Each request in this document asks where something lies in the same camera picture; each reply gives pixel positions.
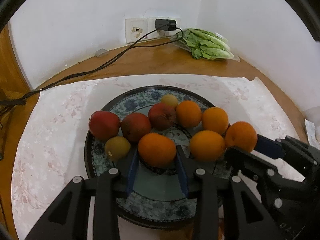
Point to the white floral tablecloth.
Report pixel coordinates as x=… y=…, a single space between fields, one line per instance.
x=51 y=150

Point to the red apple with stem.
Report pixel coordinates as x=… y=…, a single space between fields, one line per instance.
x=161 y=116

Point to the small grey block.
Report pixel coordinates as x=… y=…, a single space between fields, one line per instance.
x=101 y=52

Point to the bagged green lettuce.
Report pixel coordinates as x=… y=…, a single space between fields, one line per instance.
x=204 y=44

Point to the white paper packet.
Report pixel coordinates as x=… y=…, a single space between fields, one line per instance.
x=312 y=133

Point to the red apple pile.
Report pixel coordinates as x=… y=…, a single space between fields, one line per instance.
x=134 y=126

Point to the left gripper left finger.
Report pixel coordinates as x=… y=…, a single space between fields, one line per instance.
x=67 y=216

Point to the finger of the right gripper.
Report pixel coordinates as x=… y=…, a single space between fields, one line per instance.
x=251 y=166
x=291 y=150

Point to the small orange edge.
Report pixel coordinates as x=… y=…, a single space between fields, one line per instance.
x=215 y=119

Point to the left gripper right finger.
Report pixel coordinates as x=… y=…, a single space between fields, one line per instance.
x=244 y=216

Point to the large front orange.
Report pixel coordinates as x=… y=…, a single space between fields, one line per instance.
x=188 y=114

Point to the yellow-green fruit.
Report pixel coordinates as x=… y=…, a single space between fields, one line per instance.
x=117 y=148
x=170 y=100

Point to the large orange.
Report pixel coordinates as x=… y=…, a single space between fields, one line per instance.
x=156 y=150
x=188 y=114

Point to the small orange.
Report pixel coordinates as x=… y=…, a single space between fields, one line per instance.
x=207 y=146

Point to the white wall socket panel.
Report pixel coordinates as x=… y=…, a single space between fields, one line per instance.
x=135 y=28

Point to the black power adapter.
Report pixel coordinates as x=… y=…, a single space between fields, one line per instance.
x=165 y=24

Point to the dark red apple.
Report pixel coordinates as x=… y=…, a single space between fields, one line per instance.
x=104 y=125

